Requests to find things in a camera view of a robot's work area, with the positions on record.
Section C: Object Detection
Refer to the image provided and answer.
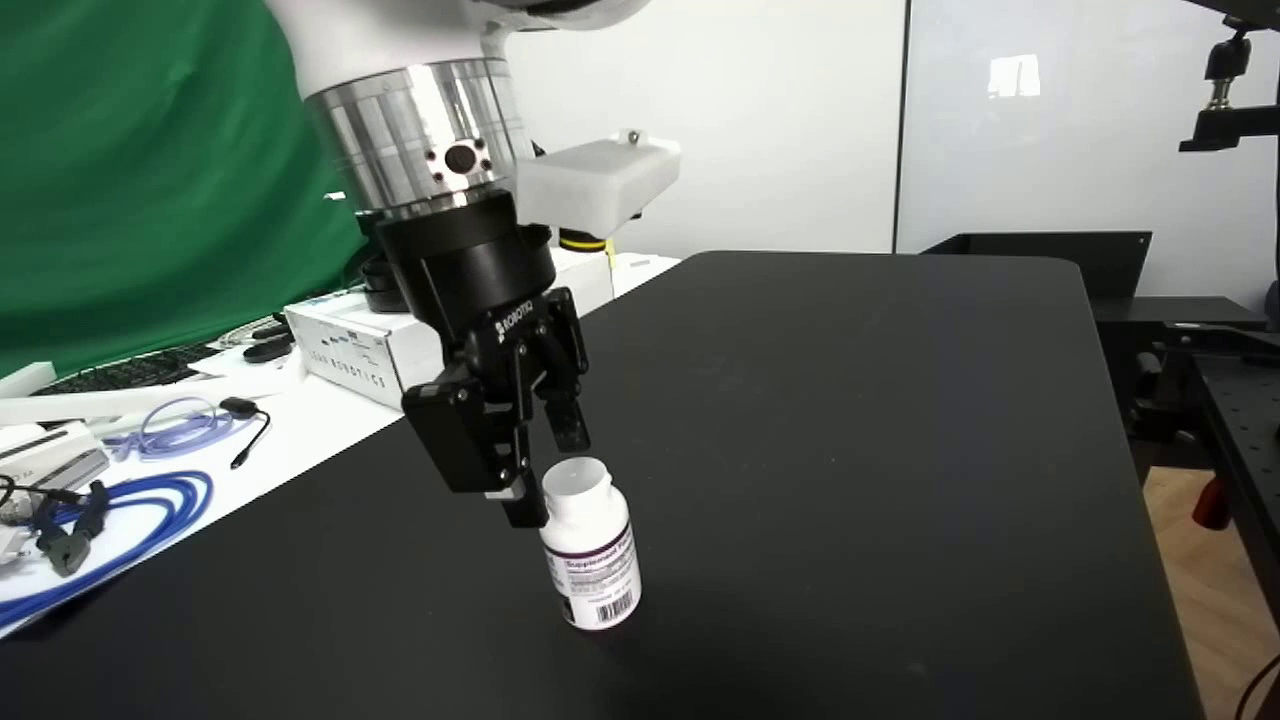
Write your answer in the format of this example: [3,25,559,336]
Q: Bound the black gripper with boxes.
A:
[370,189,600,534]

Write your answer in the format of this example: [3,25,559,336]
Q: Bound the small white pill bottle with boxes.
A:
[535,451,650,640]

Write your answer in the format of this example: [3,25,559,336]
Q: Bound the white Robotiq cardboard box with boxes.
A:
[279,286,453,418]

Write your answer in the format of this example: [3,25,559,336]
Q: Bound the black keyboard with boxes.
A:
[28,344,219,402]

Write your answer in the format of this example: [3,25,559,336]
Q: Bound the green backdrop cloth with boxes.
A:
[0,0,374,383]

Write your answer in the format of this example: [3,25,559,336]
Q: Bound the black spring clamps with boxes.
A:
[28,475,119,581]

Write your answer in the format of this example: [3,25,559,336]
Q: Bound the black monitor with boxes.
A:
[917,228,1162,306]

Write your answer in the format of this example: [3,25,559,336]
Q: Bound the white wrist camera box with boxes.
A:
[510,130,685,242]

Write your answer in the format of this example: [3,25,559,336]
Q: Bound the black cable with plug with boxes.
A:
[215,394,279,475]

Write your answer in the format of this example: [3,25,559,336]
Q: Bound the light blue cable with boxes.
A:
[108,394,259,467]

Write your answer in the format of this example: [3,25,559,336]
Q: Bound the dark blue cable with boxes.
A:
[0,463,219,634]

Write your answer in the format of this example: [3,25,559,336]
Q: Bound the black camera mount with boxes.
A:
[1177,0,1280,156]

